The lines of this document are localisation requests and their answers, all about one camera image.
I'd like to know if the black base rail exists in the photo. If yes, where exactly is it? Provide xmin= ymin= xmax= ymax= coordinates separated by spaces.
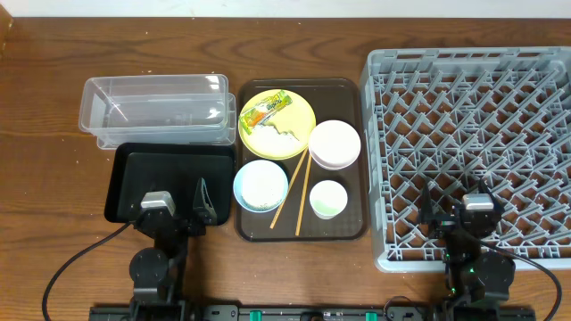
xmin=87 ymin=303 xmax=536 ymax=321

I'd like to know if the pink bowl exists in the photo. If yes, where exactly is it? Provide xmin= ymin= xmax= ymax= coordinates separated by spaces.
xmin=309 ymin=119 xmax=361 ymax=170

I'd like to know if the grey dishwasher rack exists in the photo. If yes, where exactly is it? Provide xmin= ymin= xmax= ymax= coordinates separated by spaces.
xmin=360 ymin=46 xmax=570 ymax=273

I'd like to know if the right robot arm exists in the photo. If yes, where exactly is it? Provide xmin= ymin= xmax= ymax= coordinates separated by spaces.
xmin=419 ymin=179 xmax=515 ymax=309

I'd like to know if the yellow plate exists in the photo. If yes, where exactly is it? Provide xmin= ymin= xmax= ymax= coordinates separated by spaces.
xmin=237 ymin=89 xmax=317 ymax=161

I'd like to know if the white cup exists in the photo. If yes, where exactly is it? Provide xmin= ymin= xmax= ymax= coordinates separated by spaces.
xmin=310 ymin=180 xmax=348 ymax=220

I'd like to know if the green orange snack wrapper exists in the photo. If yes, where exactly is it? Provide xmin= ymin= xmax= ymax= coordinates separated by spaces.
xmin=239 ymin=90 xmax=293 ymax=135

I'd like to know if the black waste tray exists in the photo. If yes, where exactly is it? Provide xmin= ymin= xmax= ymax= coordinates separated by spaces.
xmin=104 ymin=143 xmax=236 ymax=226

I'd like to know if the brown serving tray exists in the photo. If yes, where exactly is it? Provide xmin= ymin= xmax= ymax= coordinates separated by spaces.
xmin=235 ymin=78 xmax=369 ymax=243

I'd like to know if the clear plastic bin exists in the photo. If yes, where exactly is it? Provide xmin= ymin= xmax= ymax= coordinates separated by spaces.
xmin=79 ymin=74 xmax=236 ymax=150

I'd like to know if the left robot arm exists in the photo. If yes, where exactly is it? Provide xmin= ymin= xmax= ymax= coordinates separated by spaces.
xmin=129 ymin=177 xmax=218 ymax=305

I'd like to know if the left wooden chopstick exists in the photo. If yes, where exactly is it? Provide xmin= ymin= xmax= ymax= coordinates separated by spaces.
xmin=269 ymin=148 xmax=308 ymax=229

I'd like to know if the light blue bowl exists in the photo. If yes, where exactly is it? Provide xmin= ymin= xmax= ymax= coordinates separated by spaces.
xmin=232 ymin=159 xmax=290 ymax=214

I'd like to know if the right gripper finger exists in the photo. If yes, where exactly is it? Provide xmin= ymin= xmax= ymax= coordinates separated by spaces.
xmin=477 ymin=178 xmax=504 ymax=210
xmin=418 ymin=183 xmax=434 ymax=223

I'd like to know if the white rice pile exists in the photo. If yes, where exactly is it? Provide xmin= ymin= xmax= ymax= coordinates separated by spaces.
xmin=241 ymin=161 xmax=286 ymax=211

